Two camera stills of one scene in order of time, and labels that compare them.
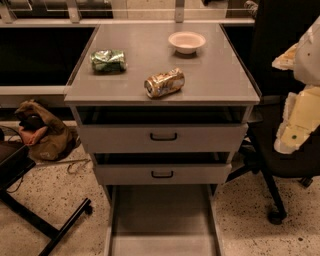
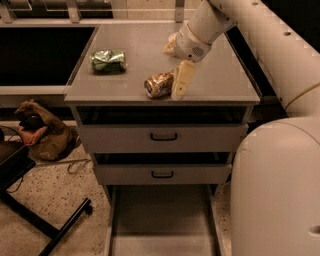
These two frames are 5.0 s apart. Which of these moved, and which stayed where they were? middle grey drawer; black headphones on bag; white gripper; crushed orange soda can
Moved: white gripper
Stayed: black headphones on bag; crushed orange soda can; middle grey drawer
